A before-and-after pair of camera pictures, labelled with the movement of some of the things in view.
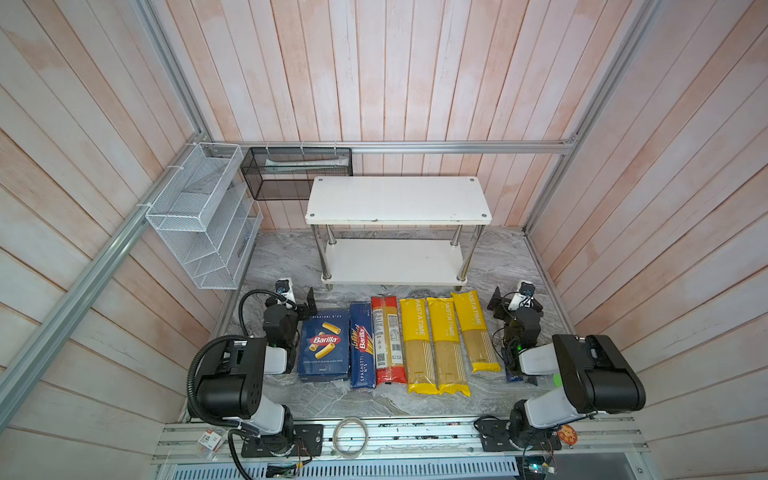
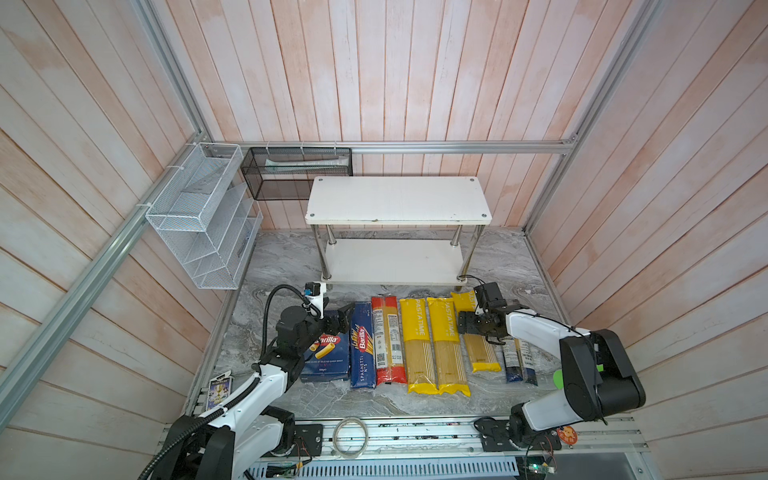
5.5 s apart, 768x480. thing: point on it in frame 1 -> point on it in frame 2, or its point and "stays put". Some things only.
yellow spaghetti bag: x=474 y=330 stays put
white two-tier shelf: x=396 y=230 stays put
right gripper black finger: x=494 y=299 -> x=467 y=323
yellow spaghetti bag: x=420 y=365 stays put
